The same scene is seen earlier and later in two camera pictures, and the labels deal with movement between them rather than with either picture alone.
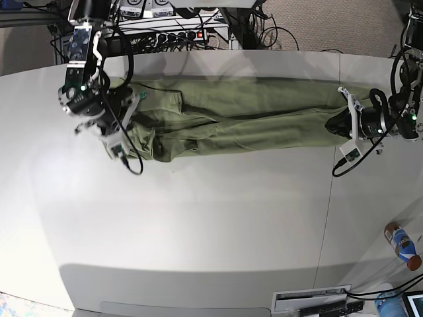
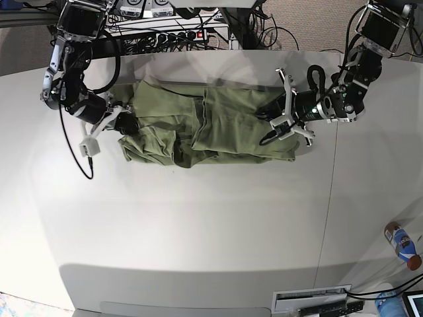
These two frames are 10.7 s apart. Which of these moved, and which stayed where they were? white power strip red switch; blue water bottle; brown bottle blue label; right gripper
Moved: right gripper
Stayed: blue water bottle; white power strip red switch; brown bottle blue label
